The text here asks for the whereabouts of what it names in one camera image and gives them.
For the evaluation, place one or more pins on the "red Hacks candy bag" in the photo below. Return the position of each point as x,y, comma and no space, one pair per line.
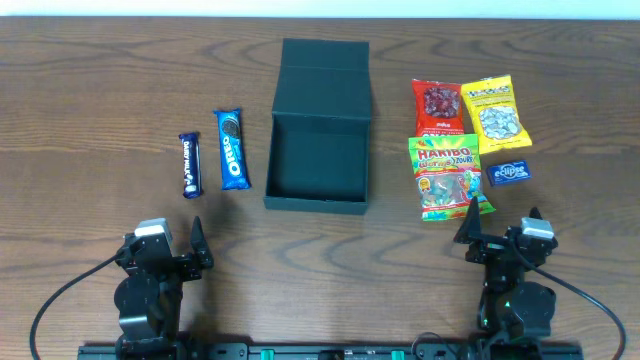
438,108

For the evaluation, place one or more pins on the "blue Eclipse mints tin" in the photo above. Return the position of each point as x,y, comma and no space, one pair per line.
508,173

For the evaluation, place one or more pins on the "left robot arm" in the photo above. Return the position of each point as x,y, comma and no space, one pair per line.
149,298

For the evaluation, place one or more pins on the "black mounting rail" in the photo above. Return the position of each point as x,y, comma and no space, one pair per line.
422,351

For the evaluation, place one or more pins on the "blue Oreo cookie pack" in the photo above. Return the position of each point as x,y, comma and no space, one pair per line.
232,160

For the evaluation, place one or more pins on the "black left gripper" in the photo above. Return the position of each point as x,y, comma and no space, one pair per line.
176,263

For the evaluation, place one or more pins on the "green Haribo worms bag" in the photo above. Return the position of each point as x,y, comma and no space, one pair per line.
447,172

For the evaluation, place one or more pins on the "yellow Hacks candy bag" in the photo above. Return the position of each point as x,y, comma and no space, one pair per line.
492,107

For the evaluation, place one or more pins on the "dark green gift box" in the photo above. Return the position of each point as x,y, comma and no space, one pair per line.
321,118

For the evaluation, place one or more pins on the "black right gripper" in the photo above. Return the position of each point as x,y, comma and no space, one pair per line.
493,248

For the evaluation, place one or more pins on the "Dairy Milk chocolate bar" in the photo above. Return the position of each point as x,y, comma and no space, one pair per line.
191,165

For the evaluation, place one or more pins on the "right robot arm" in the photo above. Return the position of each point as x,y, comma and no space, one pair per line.
513,313

